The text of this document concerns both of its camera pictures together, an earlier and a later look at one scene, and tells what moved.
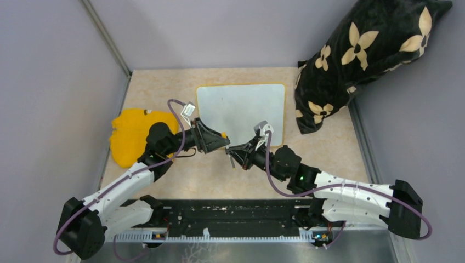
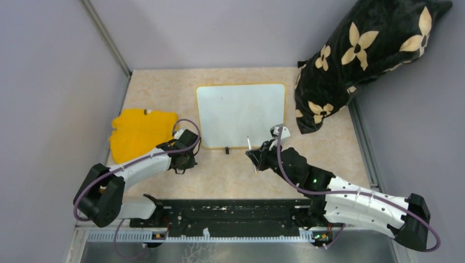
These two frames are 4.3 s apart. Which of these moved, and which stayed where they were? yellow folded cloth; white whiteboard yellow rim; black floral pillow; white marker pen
Moved: white marker pen
Stayed: black floral pillow; yellow folded cloth; white whiteboard yellow rim
